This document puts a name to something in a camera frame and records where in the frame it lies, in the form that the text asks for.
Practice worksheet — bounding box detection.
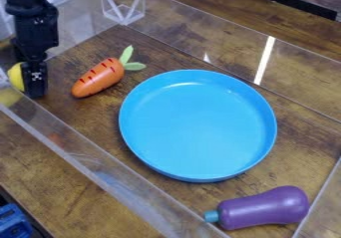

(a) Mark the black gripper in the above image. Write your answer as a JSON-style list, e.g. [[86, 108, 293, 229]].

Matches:
[[6, 0, 59, 99]]

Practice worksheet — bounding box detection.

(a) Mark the yellow toy lemon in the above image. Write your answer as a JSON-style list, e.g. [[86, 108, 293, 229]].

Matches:
[[7, 63, 26, 92]]

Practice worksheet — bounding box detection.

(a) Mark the round blue tray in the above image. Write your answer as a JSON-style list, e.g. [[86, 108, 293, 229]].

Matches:
[[119, 70, 277, 182]]

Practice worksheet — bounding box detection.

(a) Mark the orange toy carrot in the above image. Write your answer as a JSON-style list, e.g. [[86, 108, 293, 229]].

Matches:
[[71, 46, 148, 98]]

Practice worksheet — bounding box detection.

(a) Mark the blue plastic crate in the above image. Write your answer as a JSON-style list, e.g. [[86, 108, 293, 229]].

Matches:
[[0, 203, 34, 238]]

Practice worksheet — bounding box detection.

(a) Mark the black bar on floor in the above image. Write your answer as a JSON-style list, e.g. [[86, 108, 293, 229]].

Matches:
[[271, 0, 337, 21]]

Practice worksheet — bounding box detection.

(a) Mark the purple toy eggplant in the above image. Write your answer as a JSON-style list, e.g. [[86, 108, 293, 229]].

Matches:
[[204, 185, 309, 230]]

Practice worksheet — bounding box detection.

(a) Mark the clear acrylic corner bracket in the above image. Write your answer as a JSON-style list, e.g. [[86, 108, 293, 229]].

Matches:
[[102, 0, 146, 26]]

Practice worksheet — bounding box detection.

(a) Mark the clear acrylic enclosure wall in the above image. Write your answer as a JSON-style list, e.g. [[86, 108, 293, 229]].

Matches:
[[0, 0, 341, 238]]

